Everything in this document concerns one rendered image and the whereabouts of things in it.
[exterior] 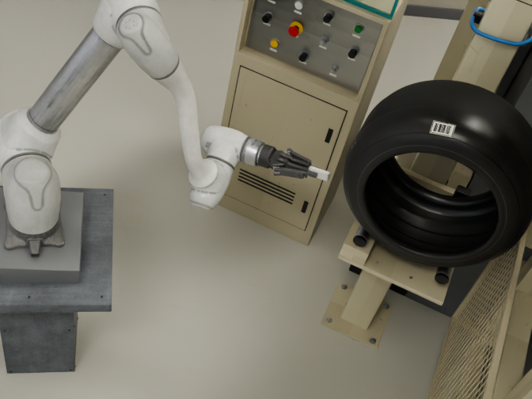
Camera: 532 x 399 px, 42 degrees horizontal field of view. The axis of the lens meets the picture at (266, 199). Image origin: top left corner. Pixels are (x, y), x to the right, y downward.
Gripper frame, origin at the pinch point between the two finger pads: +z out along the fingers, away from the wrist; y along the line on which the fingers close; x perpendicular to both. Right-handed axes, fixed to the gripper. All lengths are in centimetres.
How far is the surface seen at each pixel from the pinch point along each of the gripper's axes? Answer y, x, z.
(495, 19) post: 26, -53, 37
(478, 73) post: 26, -35, 37
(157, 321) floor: -15, 94, -55
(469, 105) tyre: 2, -39, 39
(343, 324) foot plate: 25, 102, 15
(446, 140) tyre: -11, -35, 36
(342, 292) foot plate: 41, 101, 9
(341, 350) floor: 12, 104, 19
